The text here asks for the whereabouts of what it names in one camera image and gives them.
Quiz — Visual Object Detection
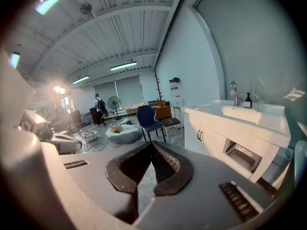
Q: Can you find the black soap dispenser bottle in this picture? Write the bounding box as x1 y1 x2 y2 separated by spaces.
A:
244 92 253 109

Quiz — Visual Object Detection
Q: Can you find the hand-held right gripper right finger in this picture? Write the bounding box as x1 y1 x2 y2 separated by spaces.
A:
152 141 194 197

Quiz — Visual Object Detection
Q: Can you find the wooden coat rack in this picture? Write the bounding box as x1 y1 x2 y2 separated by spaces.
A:
153 68 166 110

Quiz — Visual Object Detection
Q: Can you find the brown seat chair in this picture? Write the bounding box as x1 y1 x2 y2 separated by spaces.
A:
161 106 182 143

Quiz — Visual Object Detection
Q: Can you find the white cabinet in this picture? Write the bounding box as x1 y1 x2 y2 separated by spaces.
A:
170 97 184 108

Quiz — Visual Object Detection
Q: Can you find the wooden bench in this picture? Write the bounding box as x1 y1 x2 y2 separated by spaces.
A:
126 105 144 116

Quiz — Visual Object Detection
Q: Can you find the black standing fan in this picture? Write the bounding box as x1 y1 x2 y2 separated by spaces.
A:
107 96 123 121

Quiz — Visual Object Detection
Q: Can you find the blue chair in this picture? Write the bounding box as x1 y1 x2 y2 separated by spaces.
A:
136 105 166 143

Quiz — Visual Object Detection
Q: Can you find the orange sofa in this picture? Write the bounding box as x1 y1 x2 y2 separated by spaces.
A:
148 100 172 119

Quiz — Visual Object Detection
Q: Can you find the wire frame chair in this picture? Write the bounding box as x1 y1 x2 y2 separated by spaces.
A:
80 123 106 153

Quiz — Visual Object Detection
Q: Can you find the red white wall sign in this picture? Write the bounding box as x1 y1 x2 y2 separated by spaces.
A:
169 83 179 98

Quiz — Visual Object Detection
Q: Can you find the ceiling tube light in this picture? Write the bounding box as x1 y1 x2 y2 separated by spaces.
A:
109 61 137 71
9 52 21 69
35 0 82 16
71 75 90 85

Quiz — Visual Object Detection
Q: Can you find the chrome faucet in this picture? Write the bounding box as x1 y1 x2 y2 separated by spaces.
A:
229 80 244 107

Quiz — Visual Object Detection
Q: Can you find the grey roller blind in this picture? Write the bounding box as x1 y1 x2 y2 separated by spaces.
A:
115 75 144 107
94 81 117 110

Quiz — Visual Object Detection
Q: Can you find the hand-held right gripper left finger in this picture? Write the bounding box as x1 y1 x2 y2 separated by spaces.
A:
105 141 154 195

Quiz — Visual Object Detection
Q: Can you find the white sink basin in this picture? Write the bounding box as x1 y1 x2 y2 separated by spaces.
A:
183 99 292 184

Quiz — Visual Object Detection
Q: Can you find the round ceiling fan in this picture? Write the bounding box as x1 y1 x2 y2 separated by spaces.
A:
80 3 93 15

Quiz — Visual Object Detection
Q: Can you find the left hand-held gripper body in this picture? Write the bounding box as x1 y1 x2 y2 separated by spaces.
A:
19 109 83 154

